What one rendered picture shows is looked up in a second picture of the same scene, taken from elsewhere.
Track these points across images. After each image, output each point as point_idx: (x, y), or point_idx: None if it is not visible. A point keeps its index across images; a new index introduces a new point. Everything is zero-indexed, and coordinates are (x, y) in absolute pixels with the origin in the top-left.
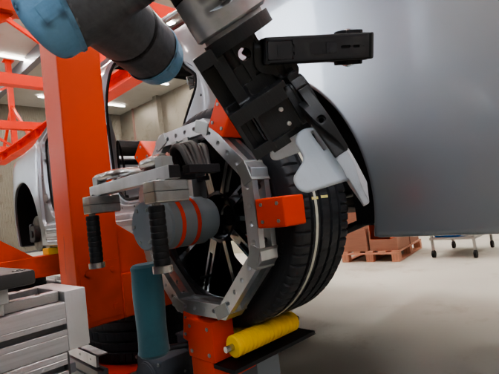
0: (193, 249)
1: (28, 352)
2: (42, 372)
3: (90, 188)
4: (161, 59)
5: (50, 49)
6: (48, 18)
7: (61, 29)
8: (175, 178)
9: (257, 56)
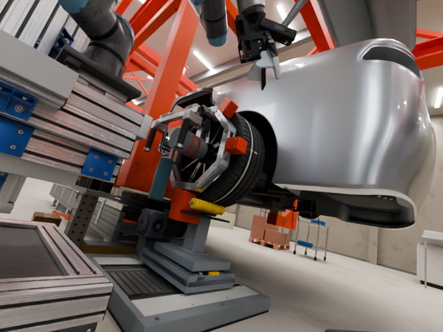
0: (188, 167)
1: (124, 124)
2: (125, 135)
3: (157, 119)
4: (221, 30)
5: None
6: None
7: None
8: (198, 113)
9: (257, 23)
